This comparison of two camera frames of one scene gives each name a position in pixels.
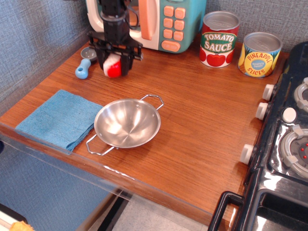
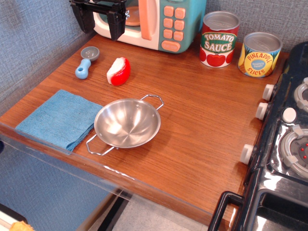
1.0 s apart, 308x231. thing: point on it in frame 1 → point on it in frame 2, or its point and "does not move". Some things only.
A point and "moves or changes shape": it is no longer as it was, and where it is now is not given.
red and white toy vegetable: (112, 65) moves or changes shape
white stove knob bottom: (246, 153) does not move
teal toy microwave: (171, 26) does not move
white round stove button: (288, 115) does not move
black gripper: (116, 37) → (117, 17)
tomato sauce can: (218, 38) does not move
